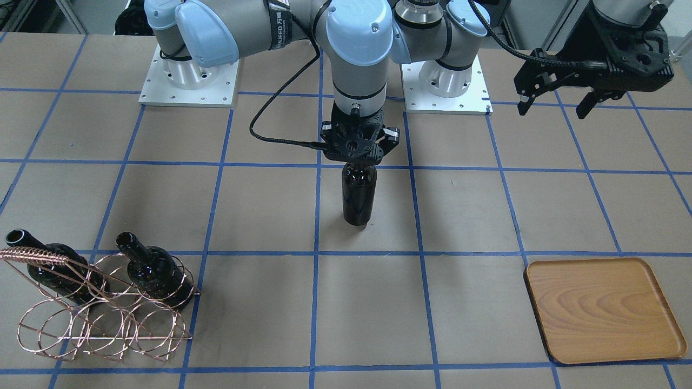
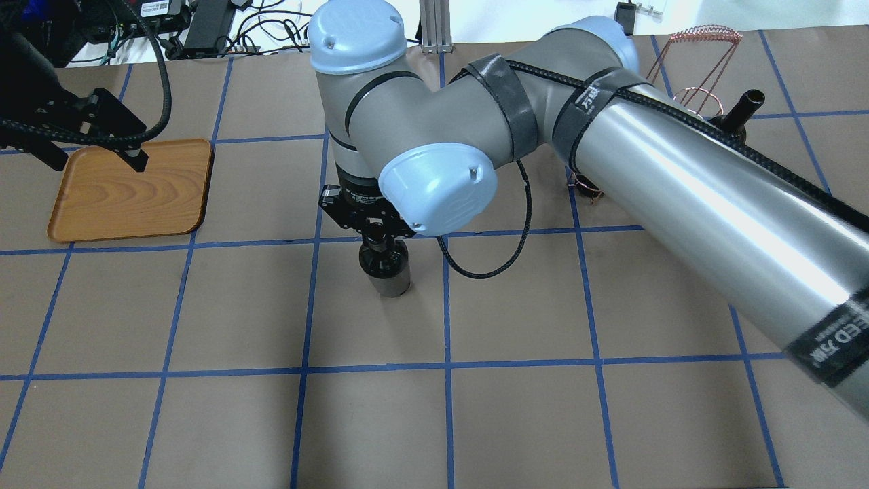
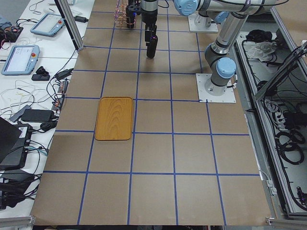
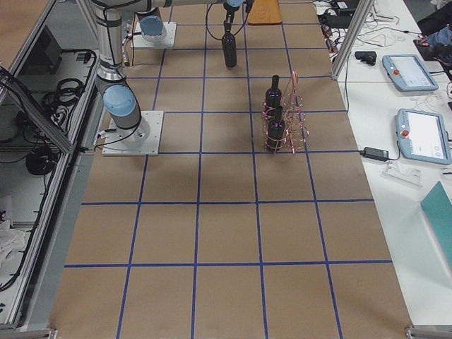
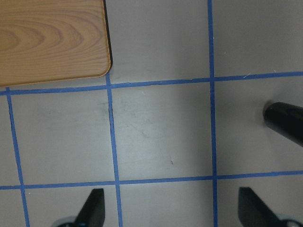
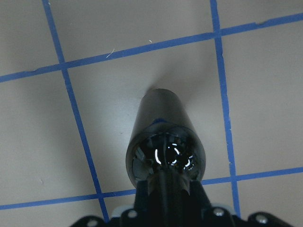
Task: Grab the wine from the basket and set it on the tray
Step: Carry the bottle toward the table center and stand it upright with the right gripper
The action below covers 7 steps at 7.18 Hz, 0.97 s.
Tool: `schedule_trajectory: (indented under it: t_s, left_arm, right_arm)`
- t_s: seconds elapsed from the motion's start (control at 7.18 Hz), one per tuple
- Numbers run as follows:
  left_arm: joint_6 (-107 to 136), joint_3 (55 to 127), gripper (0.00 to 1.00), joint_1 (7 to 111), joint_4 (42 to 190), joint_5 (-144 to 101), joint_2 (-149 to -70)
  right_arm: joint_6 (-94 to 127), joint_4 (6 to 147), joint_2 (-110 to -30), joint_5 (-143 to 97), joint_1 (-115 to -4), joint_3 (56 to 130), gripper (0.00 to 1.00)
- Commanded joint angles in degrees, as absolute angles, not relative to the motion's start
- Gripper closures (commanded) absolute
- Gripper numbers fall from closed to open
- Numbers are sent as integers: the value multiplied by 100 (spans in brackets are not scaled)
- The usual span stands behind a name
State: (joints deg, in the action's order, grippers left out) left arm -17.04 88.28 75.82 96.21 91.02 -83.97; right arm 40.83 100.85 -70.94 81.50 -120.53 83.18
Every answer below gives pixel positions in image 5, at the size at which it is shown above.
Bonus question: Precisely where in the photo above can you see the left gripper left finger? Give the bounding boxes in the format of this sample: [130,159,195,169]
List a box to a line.
[53,188,105,227]

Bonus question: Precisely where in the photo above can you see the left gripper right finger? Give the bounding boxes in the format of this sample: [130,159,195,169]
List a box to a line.
[238,187,303,227]

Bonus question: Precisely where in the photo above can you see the dark wine bottle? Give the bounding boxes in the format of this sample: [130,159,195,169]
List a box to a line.
[263,102,303,147]

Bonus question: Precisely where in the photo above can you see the wooden tray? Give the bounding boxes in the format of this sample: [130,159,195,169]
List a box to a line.
[0,0,113,87]

